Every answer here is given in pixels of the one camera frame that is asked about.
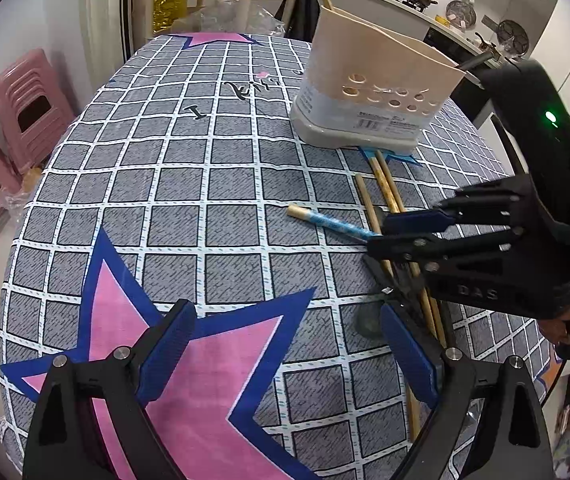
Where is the metal utensil with black handle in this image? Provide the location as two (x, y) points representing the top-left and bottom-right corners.
(457, 51), (496, 70)

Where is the dark metal spoon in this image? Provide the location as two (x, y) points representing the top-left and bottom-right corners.
(356, 255), (404, 340)

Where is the black built-in oven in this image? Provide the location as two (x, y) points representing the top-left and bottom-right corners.
(422, 26), (488, 117)

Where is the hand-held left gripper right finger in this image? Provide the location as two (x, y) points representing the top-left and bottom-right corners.
(380, 302), (556, 480)

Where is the round metal steamer rack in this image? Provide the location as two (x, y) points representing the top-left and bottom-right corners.
(446, 0), (476, 27)

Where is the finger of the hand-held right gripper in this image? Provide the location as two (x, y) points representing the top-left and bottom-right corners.
(367, 230), (528, 274)
(382, 176), (533, 237)

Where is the blue patterned chopstick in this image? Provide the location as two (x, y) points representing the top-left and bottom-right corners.
(287, 203), (383, 242)

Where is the gold foil packet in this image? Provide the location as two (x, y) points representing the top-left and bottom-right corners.
(153, 0), (189, 37)

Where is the clear plastic bag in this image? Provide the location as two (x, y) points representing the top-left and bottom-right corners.
(174, 1), (286, 50)

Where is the beige perforated utensil holder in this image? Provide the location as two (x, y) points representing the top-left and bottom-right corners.
(290, 4), (466, 151)

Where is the checked star tablecloth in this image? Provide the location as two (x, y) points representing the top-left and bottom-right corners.
(0, 31), (560, 480)

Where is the stack of pink plastic stools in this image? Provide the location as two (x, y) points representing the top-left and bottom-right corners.
(0, 49), (74, 173)

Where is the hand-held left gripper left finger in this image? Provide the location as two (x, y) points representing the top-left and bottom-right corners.
(22, 298), (198, 480)

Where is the round dark pan lid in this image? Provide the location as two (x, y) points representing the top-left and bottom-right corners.
(496, 19), (530, 52)

